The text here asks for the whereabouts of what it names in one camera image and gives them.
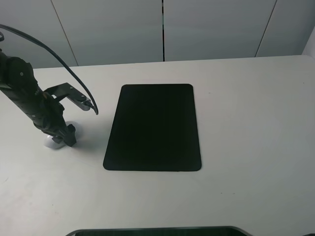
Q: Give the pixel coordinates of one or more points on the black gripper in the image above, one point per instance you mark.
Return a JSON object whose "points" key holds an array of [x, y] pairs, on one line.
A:
{"points": [[46, 111]]}

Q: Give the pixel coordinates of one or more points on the white computer mouse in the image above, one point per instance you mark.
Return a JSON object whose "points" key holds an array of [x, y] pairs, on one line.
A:
{"points": [[49, 143]]}

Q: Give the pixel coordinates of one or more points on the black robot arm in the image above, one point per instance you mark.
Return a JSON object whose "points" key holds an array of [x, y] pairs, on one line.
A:
{"points": [[18, 83]]}

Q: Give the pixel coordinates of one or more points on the black mouse pad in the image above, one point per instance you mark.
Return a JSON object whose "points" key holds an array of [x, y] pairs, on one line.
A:
{"points": [[154, 129]]}

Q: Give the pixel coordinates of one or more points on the dark panel at table edge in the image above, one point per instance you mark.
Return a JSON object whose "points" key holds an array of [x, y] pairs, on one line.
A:
{"points": [[177, 231]]}

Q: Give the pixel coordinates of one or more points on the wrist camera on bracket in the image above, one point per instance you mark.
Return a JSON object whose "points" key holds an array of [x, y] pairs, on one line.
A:
{"points": [[65, 90]]}

